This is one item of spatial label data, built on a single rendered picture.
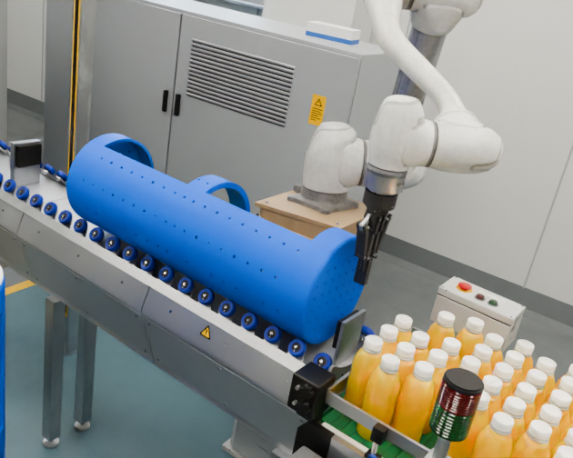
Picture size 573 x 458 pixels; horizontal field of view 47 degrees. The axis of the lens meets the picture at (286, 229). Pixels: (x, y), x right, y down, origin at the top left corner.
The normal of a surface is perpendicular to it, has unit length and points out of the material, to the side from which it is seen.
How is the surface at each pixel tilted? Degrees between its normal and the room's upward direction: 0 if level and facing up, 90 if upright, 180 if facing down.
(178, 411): 0
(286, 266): 59
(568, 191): 90
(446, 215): 90
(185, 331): 70
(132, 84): 90
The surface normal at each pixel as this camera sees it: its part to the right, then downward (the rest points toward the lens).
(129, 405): 0.16, -0.91
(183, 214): -0.43, -0.28
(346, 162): 0.12, 0.24
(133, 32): -0.54, 0.25
